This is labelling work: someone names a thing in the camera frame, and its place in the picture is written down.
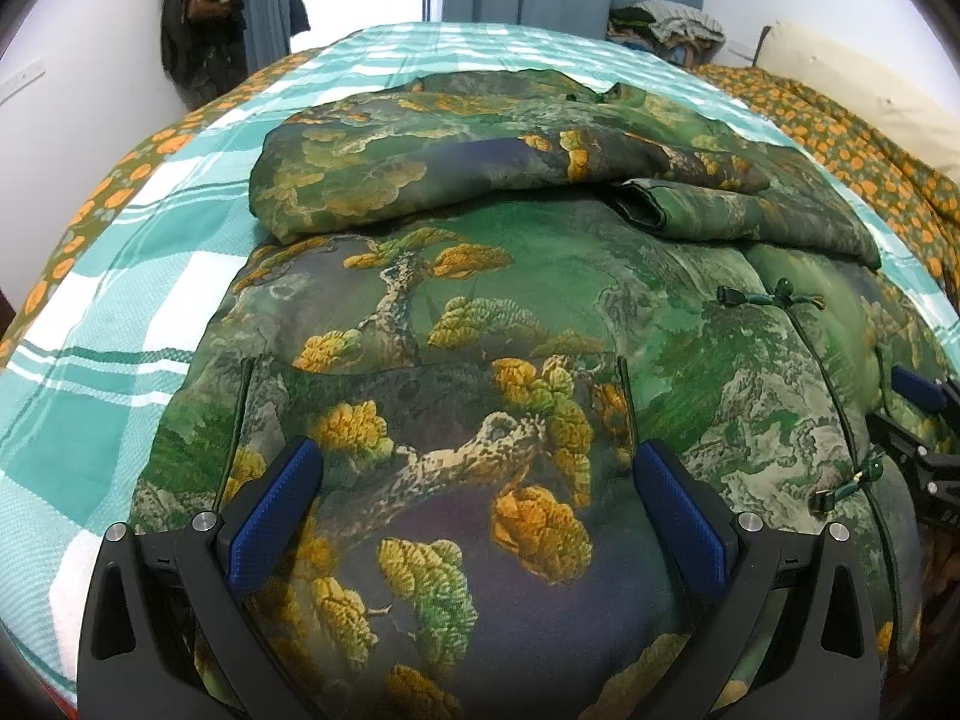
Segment orange floral quilt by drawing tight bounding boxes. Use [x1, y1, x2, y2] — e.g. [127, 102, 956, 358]
[0, 45, 960, 361]

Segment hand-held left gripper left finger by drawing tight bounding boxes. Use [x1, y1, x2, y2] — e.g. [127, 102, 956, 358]
[75, 435, 325, 720]

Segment grey striped cloth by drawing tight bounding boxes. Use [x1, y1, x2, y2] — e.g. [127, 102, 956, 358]
[649, 0, 727, 42]

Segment pile of dark clothes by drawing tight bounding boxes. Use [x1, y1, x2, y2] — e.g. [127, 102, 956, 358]
[606, 6, 695, 68]

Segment dark coats on wall hook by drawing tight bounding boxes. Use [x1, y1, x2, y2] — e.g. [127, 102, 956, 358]
[160, 0, 252, 110]

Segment teal checked blanket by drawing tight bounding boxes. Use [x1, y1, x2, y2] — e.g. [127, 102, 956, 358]
[0, 19, 946, 698]

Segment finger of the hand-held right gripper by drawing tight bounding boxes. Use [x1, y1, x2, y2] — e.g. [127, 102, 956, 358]
[866, 411, 935, 466]
[889, 365, 960, 415]

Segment cream padded headboard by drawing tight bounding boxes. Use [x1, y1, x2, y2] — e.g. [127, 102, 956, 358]
[757, 19, 960, 185]

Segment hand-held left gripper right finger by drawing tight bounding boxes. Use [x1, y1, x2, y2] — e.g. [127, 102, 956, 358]
[632, 439, 882, 720]

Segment green landscape print padded jacket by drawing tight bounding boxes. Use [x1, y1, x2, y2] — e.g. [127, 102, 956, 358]
[127, 67, 927, 720]

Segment white wall trunking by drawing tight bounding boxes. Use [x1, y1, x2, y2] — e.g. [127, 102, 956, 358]
[0, 64, 42, 102]

